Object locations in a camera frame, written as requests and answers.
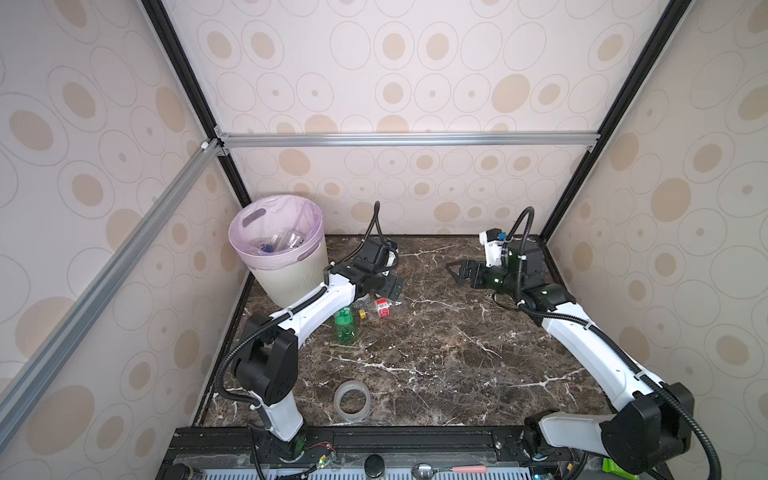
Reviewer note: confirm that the clear bottle red label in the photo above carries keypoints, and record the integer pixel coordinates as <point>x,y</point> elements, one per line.
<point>376,308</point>

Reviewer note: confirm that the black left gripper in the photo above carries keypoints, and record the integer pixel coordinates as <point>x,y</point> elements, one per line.
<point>388,289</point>

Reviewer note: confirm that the metal spoon red handle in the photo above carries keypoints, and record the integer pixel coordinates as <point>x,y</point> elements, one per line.
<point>424,471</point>

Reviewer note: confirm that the aluminium frame bar back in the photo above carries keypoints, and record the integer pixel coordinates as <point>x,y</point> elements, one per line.
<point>425,139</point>

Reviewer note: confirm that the aluminium frame bar left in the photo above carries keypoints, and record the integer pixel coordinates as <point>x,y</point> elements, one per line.
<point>39,372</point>

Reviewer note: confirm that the black round knob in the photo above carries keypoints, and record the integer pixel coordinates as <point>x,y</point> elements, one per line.
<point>374,466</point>

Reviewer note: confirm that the black frame post left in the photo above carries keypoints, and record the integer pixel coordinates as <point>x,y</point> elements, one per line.
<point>161,23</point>

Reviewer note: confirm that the black frame post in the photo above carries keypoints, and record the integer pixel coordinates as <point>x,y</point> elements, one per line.
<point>652,50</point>
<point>161,23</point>

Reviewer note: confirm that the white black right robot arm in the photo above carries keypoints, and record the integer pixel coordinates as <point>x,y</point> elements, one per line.
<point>652,421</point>

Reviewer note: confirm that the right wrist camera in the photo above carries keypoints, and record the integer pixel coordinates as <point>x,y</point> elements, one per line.
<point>492,241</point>

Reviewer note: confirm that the aluminium frame bar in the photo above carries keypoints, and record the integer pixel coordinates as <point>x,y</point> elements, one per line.
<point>39,372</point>
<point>425,139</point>

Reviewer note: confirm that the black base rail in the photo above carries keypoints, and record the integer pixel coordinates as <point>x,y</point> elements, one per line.
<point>340,452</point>

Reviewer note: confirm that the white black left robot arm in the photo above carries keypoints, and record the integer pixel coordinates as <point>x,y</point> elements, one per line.
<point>262,369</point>

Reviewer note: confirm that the pink bin liner bag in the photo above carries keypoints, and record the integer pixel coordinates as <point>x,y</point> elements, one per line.
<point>269,215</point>

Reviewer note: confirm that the green plastic soda bottle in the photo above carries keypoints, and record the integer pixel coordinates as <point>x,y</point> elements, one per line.
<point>345,327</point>

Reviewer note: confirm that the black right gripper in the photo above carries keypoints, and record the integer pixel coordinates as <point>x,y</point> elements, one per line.
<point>467,270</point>

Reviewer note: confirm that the black frame post right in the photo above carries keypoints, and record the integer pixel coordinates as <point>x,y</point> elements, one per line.
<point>652,50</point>

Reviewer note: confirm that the green snack packet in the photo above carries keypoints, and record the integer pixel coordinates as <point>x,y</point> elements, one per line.
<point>611,467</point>

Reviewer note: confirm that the crushed bottle pink label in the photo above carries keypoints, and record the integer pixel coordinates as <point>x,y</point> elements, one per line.
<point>281,241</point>

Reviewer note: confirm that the white plastic waste bin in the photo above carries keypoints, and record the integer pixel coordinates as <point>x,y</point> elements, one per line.
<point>287,285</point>

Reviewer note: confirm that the clear tape roll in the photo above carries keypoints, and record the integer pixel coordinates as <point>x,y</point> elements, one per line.
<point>352,401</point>

